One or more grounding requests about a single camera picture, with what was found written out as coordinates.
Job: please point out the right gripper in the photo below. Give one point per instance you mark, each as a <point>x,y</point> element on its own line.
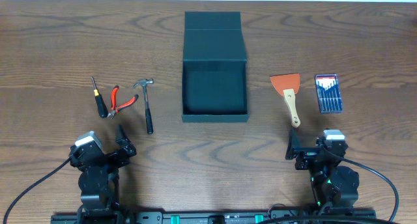
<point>295,148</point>

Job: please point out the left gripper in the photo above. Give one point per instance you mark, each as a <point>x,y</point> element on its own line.
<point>115,156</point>

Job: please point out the small black handled hammer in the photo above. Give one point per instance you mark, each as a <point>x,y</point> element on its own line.
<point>148,117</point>

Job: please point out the black yellow screwdriver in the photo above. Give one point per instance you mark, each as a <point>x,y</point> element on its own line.
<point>101,107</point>

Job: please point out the orange scraper wooden handle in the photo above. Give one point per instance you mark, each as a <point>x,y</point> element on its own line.
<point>287,85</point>

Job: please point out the precision screwdriver set case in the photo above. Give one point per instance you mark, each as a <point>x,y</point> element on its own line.
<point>328,94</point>

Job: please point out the dark green hinged box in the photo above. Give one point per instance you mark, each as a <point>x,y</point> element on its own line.
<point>214,68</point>

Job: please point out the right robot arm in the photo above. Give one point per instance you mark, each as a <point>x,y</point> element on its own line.
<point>335,187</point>

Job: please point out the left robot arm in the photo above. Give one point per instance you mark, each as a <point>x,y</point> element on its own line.
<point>99,179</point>

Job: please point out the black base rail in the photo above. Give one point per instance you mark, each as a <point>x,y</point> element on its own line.
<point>286,215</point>

